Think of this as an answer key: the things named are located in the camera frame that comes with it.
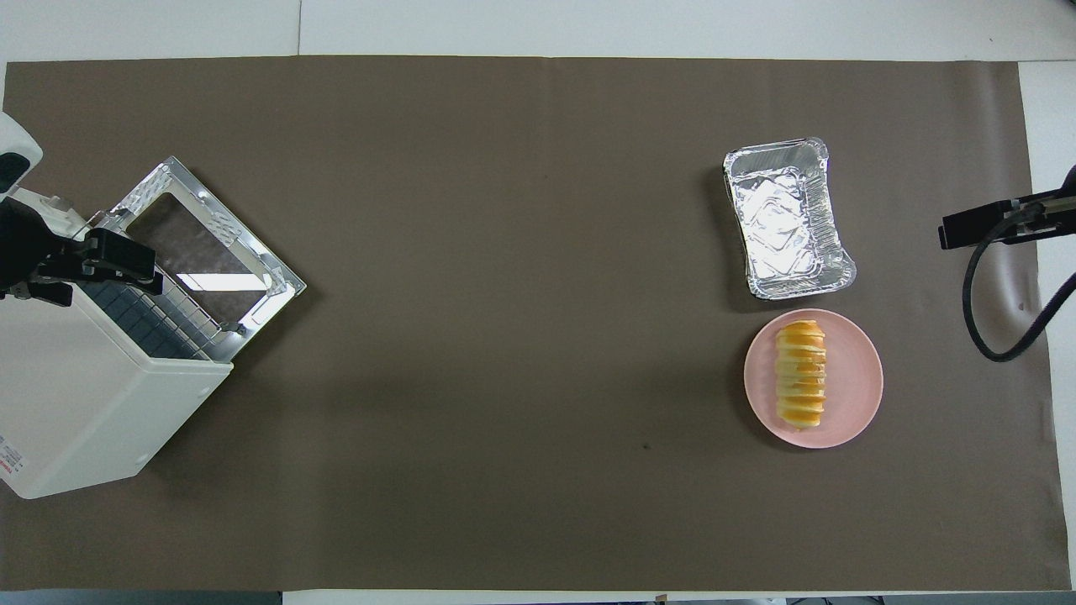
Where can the pink round plate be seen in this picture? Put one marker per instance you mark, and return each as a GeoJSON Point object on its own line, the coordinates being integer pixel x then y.
{"type": "Point", "coordinates": [853, 378]}

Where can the sliced golden bread loaf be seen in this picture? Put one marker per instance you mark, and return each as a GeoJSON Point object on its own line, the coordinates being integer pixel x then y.
{"type": "Point", "coordinates": [800, 374]}

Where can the cream toaster oven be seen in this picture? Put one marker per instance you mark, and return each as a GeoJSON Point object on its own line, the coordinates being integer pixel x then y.
{"type": "Point", "coordinates": [76, 403]}

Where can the glass oven door metal frame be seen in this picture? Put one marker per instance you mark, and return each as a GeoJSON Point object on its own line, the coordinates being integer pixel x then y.
{"type": "Point", "coordinates": [252, 252]}

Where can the brown table mat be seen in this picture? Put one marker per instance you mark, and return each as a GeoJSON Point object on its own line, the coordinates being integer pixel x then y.
{"type": "Point", "coordinates": [504, 378]}

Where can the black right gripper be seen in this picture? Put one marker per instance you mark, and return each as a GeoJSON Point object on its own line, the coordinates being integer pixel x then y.
{"type": "Point", "coordinates": [1051, 214]}

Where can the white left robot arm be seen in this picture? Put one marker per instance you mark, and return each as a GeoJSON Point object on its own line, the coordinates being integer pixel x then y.
{"type": "Point", "coordinates": [18, 147]}

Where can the aluminium foil tray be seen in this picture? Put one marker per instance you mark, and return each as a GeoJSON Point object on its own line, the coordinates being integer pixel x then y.
{"type": "Point", "coordinates": [782, 227]}

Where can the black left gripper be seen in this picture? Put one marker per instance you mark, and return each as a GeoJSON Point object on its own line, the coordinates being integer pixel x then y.
{"type": "Point", "coordinates": [34, 248]}

